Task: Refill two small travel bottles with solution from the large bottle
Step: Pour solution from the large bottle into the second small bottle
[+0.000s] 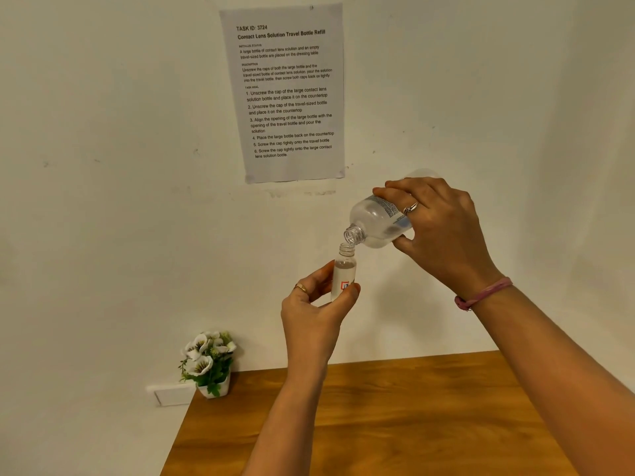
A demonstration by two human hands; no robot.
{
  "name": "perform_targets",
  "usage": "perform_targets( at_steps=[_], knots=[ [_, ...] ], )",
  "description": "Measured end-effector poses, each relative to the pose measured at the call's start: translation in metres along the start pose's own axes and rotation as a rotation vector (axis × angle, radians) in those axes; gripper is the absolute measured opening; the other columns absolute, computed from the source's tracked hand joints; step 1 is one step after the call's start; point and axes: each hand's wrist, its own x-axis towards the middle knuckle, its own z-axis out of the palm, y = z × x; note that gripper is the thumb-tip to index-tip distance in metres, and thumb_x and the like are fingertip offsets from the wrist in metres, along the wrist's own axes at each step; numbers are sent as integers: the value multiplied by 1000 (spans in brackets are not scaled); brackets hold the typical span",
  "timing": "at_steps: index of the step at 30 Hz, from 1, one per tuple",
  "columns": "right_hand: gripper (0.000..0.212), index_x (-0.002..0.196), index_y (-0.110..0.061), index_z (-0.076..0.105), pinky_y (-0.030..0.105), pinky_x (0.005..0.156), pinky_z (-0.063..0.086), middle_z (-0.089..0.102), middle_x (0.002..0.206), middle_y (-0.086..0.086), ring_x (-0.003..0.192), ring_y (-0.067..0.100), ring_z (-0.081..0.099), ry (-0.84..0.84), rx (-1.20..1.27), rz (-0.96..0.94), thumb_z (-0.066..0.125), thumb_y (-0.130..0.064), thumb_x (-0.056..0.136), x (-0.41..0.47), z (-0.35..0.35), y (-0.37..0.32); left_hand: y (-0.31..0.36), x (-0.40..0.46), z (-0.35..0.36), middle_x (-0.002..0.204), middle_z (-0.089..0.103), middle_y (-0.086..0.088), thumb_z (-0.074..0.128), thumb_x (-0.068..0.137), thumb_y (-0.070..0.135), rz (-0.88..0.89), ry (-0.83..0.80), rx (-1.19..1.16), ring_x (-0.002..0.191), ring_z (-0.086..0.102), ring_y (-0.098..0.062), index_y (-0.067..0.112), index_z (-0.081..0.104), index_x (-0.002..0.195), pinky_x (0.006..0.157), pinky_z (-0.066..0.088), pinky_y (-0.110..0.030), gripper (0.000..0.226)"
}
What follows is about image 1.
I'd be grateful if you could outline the person's right hand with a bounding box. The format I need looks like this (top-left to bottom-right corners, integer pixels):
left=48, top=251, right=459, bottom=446
left=372, top=177, right=506, bottom=301

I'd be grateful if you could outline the person's left hand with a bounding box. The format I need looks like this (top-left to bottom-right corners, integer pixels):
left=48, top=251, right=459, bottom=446
left=280, top=259, right=362, bottom=370

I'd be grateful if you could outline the small clear bottle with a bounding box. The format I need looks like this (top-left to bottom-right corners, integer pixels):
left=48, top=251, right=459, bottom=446
left=330, top=242, right=358, bottom=303

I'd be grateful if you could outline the large clear solution bottle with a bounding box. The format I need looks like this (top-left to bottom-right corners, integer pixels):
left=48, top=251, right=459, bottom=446
left=343, top=194, right=414, bottom=249

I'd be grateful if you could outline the person's left forearm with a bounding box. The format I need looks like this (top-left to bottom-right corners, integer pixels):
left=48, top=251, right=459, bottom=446
left=240, top=364, right=331, bottom=476

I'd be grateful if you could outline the person's right forearm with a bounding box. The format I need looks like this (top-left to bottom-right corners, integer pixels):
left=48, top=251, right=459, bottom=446
left=474, top=287, right=635, bottom=476

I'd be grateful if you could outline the white flower potted plant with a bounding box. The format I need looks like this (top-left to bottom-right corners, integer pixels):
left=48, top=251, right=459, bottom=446
left=178, top=331, right=238, bottom=399

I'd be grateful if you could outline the white printed paper sheet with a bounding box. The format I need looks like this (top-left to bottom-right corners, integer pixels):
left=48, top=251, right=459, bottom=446
left=220, top=3, right=346, bottom=184

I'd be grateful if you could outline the pink wrist bracelet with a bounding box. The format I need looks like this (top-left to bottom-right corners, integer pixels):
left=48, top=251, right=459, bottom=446
left=454, top=276, right=514, bottom=312

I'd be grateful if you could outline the white wall socket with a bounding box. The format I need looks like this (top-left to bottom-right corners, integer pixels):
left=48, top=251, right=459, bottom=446
left=146, top=381, right=197, bottom=407

